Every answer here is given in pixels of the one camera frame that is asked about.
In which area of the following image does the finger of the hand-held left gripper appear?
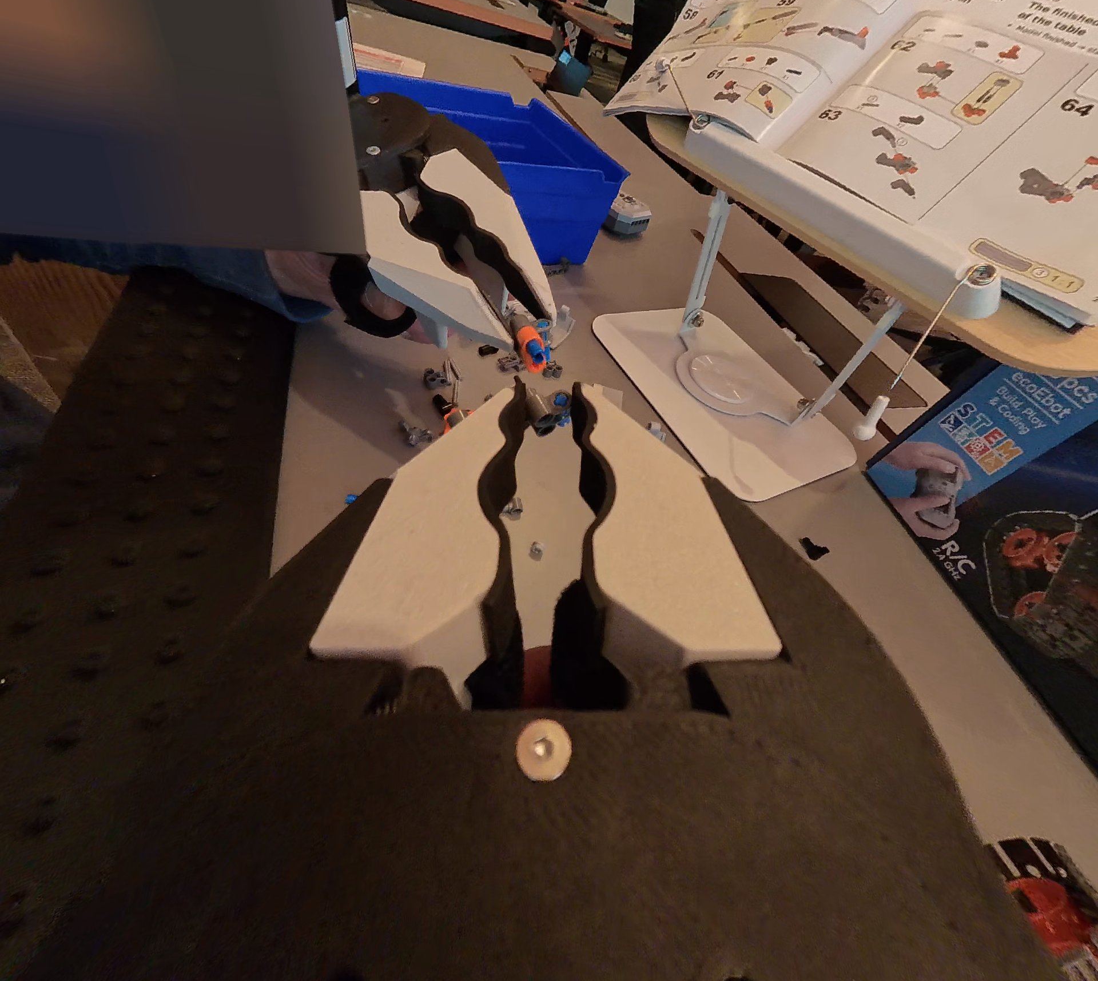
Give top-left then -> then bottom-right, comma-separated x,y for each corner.
417,147 -> 559,324
359,189 -> 518,353

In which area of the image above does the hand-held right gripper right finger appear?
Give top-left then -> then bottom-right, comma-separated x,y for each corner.
570,381 -> 784,669

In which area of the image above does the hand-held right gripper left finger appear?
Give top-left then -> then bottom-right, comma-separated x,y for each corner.
309,383 -> 526,686

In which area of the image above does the orange connector piece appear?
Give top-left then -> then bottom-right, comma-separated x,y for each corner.
508,314 -> 552,375

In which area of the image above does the person's left forearm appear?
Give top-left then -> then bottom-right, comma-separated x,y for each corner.
0,233 -> 331,324

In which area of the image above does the person's left hand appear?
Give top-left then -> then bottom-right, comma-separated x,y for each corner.
266,250 -> 430,348

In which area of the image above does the blue tagged storage bin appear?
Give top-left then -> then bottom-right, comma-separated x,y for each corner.
356,67 -> 631,266

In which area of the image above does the white red label sheet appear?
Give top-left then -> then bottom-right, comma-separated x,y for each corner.
352,42 -> 427,80

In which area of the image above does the grey electronic module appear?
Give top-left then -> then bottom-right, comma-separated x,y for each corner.
602,192 -> 653,236

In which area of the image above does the white book stand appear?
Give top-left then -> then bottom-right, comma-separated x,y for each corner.
592,0 -> 1098,504

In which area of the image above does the dark blue robot kit box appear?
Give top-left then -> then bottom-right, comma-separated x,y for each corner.
866,359 -> 1098,776

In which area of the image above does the instruction booklet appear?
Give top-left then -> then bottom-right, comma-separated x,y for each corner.
603,0 -> 1098,330

